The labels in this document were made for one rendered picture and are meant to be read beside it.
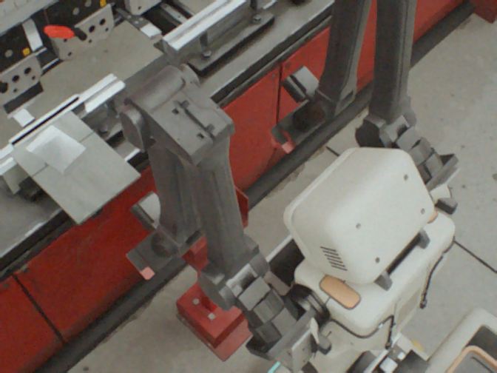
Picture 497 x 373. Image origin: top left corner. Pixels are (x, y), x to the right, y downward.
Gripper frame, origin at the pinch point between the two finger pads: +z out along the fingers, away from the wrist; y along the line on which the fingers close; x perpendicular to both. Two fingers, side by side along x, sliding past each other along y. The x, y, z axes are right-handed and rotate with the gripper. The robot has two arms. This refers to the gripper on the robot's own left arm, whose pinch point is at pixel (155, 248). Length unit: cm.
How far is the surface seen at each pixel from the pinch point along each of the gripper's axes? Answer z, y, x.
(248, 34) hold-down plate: 24, -66, -27
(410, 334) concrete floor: 67, -64, 87
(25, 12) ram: -14, -8, -52
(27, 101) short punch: 10.0, -2.3, -43.8
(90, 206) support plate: 7.9, 3.1, -16.4
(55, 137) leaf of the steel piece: 17.0, -3.2, -34.7
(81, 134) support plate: 15.6, -8.1, -31.4
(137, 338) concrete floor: 99, 4, 25
